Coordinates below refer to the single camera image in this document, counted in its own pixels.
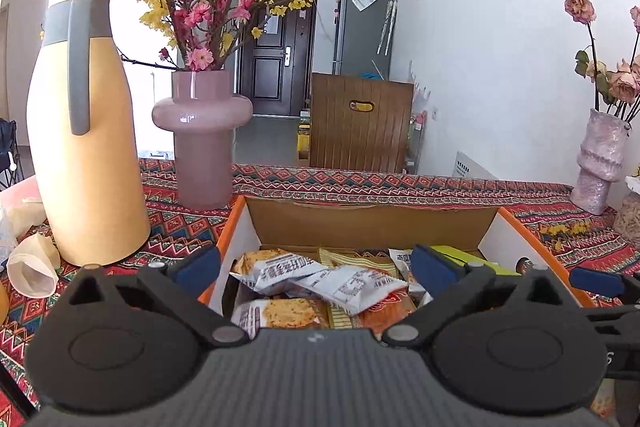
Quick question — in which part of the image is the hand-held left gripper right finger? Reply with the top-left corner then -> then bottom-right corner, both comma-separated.
381,244 -> 583,349

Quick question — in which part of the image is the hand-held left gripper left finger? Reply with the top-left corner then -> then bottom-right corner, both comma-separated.
57,246 -> 251,348

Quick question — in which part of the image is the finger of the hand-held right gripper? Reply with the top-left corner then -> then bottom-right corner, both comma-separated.
569,266 -> 640,303
582,303 -> 640,339

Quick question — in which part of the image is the white orange crisp packet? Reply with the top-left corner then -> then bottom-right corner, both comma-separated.
230,248 -> 326,295
389,248 -> 426,298
232,298 -> 333,340

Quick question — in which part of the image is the orange cardboard box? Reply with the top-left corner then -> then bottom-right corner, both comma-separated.
197,194 -> 598,343

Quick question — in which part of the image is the white printed snack packet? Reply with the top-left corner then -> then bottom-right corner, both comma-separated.
292,264 -> 401,315

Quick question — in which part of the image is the red orange snack packet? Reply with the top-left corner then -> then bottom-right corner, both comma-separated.
357,289 -> 418,333

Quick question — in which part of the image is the yellow striped snack packet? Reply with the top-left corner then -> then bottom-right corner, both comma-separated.
319,247 -> 401,279

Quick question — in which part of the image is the clear plastic food jar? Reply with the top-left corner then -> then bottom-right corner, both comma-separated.
612,177 -> 640,235

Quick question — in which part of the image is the white flat panel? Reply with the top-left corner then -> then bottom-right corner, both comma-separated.
452,150 -> 501,180

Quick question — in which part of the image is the textured pink vase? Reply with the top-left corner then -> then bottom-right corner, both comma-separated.
570,108 -> 628,216

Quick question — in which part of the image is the yellow thermos jug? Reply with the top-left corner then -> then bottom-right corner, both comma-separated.
26,0 -> 152,267

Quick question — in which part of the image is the white trolley with bottles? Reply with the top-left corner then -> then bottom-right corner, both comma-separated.
406,109 -> 430,172

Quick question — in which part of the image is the wooden chair back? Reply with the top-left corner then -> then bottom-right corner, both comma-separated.
309,73 -> 416,174

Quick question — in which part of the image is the cream paper cup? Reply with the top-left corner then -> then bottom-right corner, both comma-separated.
6,232 -> 62,299

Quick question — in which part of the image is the beige plastic bag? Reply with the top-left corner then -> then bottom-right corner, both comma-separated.
0,177 -> 48,258

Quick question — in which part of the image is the dark brown door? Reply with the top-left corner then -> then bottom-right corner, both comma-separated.
237,0 -> 318,118

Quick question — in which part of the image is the dark bag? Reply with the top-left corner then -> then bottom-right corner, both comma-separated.
0,119 -> 25,190

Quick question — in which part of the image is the grey refrigerator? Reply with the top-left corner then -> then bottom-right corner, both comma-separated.
332,0 -> 398,80

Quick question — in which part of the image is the white folded umbrella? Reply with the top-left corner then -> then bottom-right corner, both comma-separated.
376,0 -> 399,56

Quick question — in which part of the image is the dried rose bouquet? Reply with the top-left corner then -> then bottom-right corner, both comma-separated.
560,0 -> 640,125

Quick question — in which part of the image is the pink ring vase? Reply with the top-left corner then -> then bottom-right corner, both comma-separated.
151,69 -> 254,211

